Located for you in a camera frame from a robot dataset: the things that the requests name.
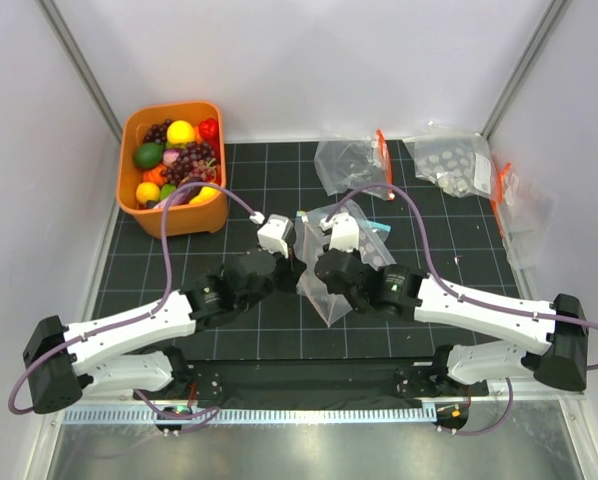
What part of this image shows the pink zip dotted bag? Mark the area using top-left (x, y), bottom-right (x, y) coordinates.
top-left (294, 200), bottom-right (395, 327)

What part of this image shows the yellow lemon toy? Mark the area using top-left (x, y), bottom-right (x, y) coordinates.
top-left (166, 120), bottom-right (196, 145)

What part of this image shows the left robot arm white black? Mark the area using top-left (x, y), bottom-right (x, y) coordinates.
top-left (23, 248), bottom-right (306, 414)

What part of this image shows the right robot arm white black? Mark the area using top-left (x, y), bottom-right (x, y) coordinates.
top-left (314, 249), bottom-right (588, 396)

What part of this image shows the orange zip clear bag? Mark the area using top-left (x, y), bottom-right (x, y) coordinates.
top-left (314, 129), bottom-right (393, 196)

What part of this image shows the orange zip bag at right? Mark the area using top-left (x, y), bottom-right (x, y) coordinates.
top-left (493, 162), bottom-right (557, 270)

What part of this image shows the orange plastic fruit bin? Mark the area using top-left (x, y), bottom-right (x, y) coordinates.
top-left (116, 101), bottom-right (228, 239)

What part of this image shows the black grid mat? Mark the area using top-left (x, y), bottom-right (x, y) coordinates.
top-left (91, 140), bottom-right (518, 360)

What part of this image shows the yellow mango toy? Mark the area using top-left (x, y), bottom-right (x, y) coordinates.
top-left (189, 186), bottom-right (221, 205)

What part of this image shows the large dark grape bunch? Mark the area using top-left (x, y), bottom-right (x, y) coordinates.
top-left (162, 141), bottom-right (221, 185)

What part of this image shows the yellow orange toy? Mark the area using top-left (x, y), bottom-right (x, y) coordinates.
top-left (135, 182), bottom-right (161, 206)

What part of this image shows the orange pumpkin toy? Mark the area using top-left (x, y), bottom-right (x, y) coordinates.
top-left (141, 164), bottom-right (168, 188)

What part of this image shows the red bell pepper toy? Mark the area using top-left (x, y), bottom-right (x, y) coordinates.
top-left (198, 117), bottom-right (219, 141)

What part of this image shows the green lime toy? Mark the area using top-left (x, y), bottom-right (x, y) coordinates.
top-left (133, 142), bottom-right (164, 170)

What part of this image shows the small dark grape bunch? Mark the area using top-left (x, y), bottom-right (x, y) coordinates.
top-left (142, 119), bottom-right (173, 146)

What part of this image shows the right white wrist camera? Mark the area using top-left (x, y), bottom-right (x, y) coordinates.
top-left (319, 212), bottom-right (360, 253)

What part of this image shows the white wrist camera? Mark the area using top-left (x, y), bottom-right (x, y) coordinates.
top-left (319, 212), bottom-right (360, 253)
top-left (257, 214), bottom-right (296, 259)

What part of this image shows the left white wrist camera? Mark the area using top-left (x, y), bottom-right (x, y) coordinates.
top-left (257, 214), bottom-right (296, 259)

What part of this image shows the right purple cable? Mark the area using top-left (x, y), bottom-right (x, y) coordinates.
top-left (323, 183), bottom-right (598, 436)

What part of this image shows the purple cable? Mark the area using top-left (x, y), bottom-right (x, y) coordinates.
top-left (323, 183), bottom-right (598, 436)
top-left (8, 183), bottom-right (265, 416)

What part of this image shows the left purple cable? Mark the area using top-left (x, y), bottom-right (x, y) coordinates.
top-left (8, 183), bottom-right (265, 416)

